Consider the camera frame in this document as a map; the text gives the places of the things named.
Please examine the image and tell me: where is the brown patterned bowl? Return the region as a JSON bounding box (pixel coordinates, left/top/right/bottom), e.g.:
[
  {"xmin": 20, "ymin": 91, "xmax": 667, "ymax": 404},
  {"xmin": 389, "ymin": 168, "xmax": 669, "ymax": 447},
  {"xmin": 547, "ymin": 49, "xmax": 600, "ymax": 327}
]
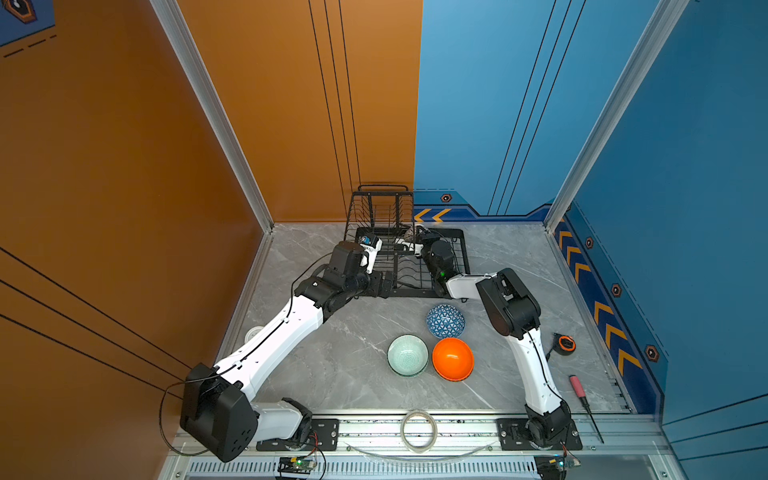
[{"xmin": 402, "ymin": 226, "xmax": 421, "ymax": 243}]

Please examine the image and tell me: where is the blue triangle patterned bowl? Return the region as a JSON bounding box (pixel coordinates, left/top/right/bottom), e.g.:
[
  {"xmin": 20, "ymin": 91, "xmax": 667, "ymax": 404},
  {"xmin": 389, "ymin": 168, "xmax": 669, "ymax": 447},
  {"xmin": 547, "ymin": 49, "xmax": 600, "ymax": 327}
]
[{"xmin": 426, "ymin": 304, "xmax": 466, "ymax": 339}]

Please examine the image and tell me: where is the green spiral bowl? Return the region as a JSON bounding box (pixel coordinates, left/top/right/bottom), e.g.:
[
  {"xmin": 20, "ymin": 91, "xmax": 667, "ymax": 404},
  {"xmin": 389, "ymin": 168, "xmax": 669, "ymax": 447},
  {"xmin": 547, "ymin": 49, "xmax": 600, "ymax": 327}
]
[{"xmin": 387, "ymin": 334, "xmax": 429, "ymax": 377}]

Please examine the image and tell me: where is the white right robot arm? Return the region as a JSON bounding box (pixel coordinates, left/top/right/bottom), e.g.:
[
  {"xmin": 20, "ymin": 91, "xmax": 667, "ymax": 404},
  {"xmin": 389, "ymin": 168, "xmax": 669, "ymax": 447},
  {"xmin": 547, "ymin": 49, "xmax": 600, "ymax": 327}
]
[{"xmin": 419, "ymin": 235, "xmax": 574, "ymax": 449}]

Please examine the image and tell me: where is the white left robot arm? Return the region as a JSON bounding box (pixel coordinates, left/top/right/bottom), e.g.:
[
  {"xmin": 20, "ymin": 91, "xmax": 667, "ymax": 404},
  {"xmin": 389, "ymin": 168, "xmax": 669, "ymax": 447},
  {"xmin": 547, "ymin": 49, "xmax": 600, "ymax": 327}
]
[{"xmin": 180, "ymin": 234, "xmax": 383, "ymax": 462}]

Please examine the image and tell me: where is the orange bowl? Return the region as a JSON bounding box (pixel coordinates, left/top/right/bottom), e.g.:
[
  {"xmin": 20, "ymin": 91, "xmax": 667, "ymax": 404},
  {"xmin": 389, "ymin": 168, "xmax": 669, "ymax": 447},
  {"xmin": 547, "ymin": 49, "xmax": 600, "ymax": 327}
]
[{"xmin": 432, "ymin": 338, "xmax": 474, "ymax": 382}]

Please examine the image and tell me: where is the clear coiled tube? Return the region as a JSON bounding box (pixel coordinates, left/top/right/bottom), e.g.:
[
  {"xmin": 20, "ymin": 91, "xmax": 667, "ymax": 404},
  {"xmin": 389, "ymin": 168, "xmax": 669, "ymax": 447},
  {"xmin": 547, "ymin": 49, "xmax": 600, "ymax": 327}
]
[{"xmin": 399, "ymin": 410, "xmax": 438, "ymax": 454}]

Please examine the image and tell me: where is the left green circuit board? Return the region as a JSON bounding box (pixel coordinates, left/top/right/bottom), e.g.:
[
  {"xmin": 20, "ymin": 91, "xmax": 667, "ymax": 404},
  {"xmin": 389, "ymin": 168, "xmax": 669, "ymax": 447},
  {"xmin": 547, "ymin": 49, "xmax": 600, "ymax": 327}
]
[{"xmin": 276, "ymin": 457, "xmax": 318, "ymax": 479}]

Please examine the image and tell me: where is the green circuit board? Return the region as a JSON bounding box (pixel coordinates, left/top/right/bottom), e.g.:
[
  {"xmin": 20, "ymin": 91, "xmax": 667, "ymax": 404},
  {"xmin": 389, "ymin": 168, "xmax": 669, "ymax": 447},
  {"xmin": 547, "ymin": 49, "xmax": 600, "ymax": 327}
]
[
  {"xmin": 276, "ymin": 457, "xmax": 318, "ymax": 479},
  {"xmin": 534, "ymin": 455, "xmax": 582, "ymax": 480}
]

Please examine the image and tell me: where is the right green circuit board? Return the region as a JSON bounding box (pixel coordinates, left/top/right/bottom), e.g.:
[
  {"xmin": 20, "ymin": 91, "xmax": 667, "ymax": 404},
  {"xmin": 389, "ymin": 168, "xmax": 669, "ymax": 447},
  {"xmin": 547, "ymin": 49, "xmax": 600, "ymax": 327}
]
[{"xmin": 534, "ymin": 455, "xmax": 582, "ymax": 480}]

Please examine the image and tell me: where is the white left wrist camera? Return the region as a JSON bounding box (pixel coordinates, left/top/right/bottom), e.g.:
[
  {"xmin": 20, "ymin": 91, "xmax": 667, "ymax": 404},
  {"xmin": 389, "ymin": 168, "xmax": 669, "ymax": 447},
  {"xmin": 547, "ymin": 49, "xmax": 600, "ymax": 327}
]
[{"xmin": 358, "ymin": 233, "xmax": 383, "ymax": 274}]

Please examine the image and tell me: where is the black wire dish rack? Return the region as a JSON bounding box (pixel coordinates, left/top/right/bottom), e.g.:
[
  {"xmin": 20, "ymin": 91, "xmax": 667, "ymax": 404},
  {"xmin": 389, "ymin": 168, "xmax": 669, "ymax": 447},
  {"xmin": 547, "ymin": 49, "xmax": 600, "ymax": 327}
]
[{"xmin": 344, "ymin": 184, "xmax": 470, "ymax": 298}]

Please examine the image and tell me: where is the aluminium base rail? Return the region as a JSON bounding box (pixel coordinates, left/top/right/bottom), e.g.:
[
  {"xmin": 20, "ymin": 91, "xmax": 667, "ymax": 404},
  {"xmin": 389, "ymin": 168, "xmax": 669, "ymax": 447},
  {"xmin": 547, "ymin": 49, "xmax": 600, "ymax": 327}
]
[{"xmin": 159, "ymin": 410, "xmax": 686, "ymax": 479}]

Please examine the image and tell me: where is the pink handled screwdriver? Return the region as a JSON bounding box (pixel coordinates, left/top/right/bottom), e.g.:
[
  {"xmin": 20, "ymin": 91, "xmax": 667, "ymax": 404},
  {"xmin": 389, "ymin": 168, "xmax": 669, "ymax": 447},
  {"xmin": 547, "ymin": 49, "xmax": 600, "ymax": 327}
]
[{"xmin": 568, "ymin": 374, "xmax": 605, "ymax": 444}]

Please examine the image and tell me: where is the aluminium corner post left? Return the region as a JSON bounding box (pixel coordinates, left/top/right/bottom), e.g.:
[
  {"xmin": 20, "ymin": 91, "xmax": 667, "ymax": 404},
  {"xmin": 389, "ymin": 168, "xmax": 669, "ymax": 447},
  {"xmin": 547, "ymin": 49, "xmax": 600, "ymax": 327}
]
[{"xmin": 149, "ymin": 0, "xmax": 274, "ymax": 234}]

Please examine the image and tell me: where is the aluminium corner post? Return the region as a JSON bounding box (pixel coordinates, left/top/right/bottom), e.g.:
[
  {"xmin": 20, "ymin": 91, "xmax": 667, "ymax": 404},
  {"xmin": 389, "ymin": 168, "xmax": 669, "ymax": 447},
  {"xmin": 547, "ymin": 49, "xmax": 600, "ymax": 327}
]
[
  {"xmin": 149, "ymin": 0, "xmax": 274, "ymax": 234},
  {"xmin": 543, "ymin": 0, "xmax": 689, "ymax": 234}
]

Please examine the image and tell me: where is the aluminium corner post right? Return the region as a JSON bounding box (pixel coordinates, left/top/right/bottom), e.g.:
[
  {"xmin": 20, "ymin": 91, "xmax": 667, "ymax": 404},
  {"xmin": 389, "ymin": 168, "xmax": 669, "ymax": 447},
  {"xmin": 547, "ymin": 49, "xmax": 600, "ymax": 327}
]
[{"xmin": 543, "ymin": 0, "xmax": 689, "ymax": 234}]

